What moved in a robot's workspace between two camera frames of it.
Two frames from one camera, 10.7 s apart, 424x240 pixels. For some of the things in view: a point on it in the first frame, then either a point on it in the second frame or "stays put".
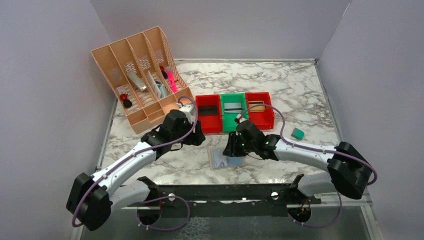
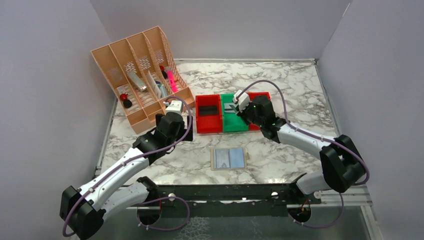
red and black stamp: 127,103 stays put
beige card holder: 218,161 stays put
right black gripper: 232,145 to 241,112
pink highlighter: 173,86 stays put
